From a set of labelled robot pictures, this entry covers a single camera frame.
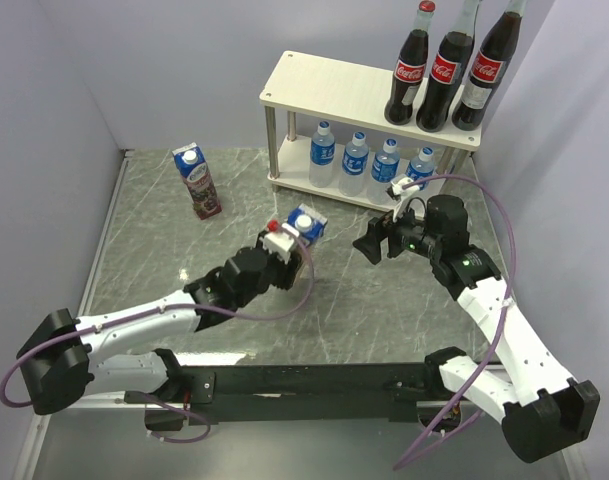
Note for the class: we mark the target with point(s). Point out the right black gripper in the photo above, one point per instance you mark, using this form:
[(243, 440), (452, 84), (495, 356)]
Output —
[(370, 243)]

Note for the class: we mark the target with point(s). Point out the grape juice carton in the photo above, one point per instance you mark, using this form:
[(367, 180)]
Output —
[(195, 173)]

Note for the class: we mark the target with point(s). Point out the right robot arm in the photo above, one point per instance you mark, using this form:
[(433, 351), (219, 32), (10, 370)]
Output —
[(540, 406)]

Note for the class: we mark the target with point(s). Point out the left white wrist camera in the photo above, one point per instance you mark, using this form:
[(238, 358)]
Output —
[(280, 239)]

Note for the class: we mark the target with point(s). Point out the black base crossbar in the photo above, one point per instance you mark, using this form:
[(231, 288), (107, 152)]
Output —
[(304, 392)]

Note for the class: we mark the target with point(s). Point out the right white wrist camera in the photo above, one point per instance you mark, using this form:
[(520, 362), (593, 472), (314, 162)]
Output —
[(401, 188)]

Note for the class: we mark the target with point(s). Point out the white two-tier wooden shelf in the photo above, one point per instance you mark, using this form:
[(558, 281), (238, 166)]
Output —
[(351, 98)]

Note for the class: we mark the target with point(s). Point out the pineapple juice carton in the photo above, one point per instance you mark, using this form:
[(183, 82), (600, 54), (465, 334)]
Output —
[(309, 222)]

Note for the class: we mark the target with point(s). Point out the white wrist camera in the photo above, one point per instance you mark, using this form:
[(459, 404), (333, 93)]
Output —
[(401, 188), (280, 239)]

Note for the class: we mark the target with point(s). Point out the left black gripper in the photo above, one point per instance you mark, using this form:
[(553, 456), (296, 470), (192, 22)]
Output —
[(286, 272)]

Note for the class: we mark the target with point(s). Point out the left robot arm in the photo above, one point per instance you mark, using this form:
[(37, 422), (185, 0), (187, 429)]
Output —
[(67, 358)]

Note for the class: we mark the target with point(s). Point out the cola glass bottle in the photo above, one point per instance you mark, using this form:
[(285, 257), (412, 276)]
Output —
[(448, 68), (489, 67), (410, 67)]

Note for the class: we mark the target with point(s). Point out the aluminium frame rail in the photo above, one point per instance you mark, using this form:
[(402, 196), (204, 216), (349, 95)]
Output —
[(540, 406)]

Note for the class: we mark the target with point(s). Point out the water bottle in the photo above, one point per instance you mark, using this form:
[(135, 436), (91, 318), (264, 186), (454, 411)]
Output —
[(353, 164), (322, 152), (422, 165), (383, 170)]

